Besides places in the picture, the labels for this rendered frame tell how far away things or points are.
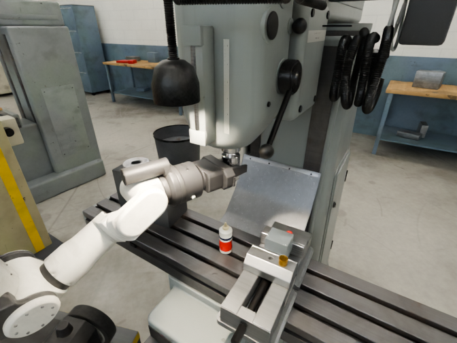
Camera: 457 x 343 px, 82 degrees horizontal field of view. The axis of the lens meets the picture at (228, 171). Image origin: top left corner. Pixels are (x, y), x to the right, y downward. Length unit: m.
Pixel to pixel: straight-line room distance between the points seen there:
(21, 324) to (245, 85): 0.53
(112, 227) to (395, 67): 4.51
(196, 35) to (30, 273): 0.49
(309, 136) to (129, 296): 1.55
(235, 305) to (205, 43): 0.54
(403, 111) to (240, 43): 4.42
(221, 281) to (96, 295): 1.41
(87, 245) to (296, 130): 0.73
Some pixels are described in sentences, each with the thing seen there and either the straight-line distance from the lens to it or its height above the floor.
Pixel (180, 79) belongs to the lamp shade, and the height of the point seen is 1.48.
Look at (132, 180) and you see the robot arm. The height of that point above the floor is 1.28.
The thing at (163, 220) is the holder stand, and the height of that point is 0.96.
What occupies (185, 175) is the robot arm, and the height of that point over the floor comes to 1.27.
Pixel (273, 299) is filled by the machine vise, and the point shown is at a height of 1.00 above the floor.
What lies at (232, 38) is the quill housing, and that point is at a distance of 0.50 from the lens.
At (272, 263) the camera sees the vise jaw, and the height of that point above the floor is 1.04.
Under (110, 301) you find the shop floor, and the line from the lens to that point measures 2.04.
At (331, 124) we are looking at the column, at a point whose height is 1.27.
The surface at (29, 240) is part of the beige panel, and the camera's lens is 2.51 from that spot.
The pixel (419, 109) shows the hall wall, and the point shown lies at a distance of 4.83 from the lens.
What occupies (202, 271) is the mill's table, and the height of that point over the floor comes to 0.93.
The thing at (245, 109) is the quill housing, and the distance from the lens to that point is 0.52.
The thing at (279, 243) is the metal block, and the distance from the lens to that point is 0.70.
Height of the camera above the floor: 1.55
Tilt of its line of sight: 28 degrees down
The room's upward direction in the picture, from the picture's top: straight up
